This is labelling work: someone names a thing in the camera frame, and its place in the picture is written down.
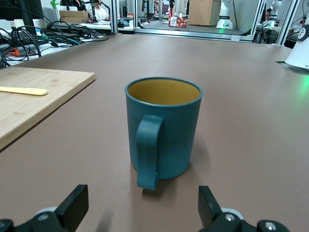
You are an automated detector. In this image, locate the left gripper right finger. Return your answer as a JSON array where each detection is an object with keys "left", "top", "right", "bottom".
[{"left": 197, "top": 185, "right": 290, "bottom": 232}]

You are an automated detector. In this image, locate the seated person white shirt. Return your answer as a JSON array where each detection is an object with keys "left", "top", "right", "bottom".
[{"left": 90, "top": 0, "right": 112, "bottom": 23}]

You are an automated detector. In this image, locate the teal cable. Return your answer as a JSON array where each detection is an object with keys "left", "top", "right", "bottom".
[{"left": 41, "top": 33, "right": 82, "bottom": 46}]

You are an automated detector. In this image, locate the bamboo cutting board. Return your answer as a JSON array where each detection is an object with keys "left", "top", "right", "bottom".
[{"left": 0, "top": 66, "right": 96, "bottom": 151}]

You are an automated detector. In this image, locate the aluminium frame post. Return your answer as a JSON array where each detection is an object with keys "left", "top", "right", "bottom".
[
  {"left": 249, "top": 0, "right": 265, "bottom": 44},
  {"left": 275, "top": 0, "right": 299, "bottom": 46},
  {"left": 110, "top": 0, "right": 119, "bottom": 34}
]

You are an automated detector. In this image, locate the wooden cabinet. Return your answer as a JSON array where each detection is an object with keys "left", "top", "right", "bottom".
[{"left": 187, "top": 0, "right": 222, "bottom": 27}]

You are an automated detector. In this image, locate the yellow plastic fork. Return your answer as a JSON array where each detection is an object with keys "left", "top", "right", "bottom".
[{"left": 0, "top": 86, "right": 48, "bottom": 97}]

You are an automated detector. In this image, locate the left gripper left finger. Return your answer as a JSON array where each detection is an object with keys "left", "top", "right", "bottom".
[{"left": 0, "top": 184, "right": 89, "bottom": 232}]

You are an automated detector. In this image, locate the teal cup yellow inside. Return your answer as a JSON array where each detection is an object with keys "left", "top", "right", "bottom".
[{"left": 124, "top": 76, "right": 204, "bottom": 191}]

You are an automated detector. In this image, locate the red patterned box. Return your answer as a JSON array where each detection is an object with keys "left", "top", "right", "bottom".
[{"left": 168, "top": 16, "right": 188, "bottom": 29}]

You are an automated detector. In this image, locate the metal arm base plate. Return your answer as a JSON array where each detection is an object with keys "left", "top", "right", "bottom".
[{"left": 275, "top": 60, "right": 309, "bottom": 76}]

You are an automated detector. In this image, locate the black monitor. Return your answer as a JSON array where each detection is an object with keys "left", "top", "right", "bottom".
[{"left": 0, "top": 0, "right": 43, "bottom": 21}]

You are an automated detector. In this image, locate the aluminium frame rail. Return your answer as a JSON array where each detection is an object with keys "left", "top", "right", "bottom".
[{"left": 134, "top": 28, "right": 254, "bottom": 44}]

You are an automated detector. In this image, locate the cardboard box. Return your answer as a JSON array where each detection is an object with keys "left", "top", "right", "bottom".
[{"left": 59, "top": 10, "right": 89, "bottom": 24}]

